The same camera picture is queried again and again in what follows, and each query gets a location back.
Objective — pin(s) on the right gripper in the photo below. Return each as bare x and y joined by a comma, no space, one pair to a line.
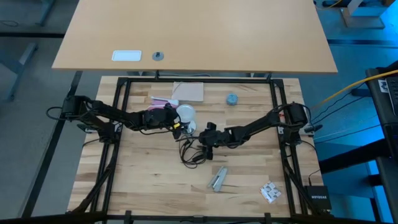
213,138

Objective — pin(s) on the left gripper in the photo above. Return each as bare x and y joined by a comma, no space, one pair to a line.
158,118

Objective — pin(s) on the white lightbulb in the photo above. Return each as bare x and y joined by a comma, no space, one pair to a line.
185,112

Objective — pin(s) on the silver metal cup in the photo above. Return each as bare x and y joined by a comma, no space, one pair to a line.
191,128

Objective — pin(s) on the blue tape roll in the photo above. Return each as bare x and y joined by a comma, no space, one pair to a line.
232,99

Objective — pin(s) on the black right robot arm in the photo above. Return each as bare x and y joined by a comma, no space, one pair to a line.
258,123

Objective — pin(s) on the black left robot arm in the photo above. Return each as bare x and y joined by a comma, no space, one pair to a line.
105,112

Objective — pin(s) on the grey white stapler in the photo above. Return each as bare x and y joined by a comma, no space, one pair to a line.
217,180

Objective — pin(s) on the white rectangular label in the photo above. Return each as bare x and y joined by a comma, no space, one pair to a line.
126,55

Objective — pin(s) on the printed paper packet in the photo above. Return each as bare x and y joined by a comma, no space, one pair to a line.
270,192

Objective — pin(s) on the light wooden desk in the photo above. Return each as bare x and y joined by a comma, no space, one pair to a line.
192,34

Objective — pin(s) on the grey desk foot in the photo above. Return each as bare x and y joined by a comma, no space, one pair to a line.
26,54

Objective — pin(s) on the black equipment rack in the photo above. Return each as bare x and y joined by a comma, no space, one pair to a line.
390,130

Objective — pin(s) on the white sticker label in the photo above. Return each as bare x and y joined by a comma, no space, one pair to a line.
383,86

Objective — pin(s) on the grey stand base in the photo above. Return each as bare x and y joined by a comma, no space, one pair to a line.
363,19

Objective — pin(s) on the black Netgear switch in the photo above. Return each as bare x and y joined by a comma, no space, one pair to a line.
318,197

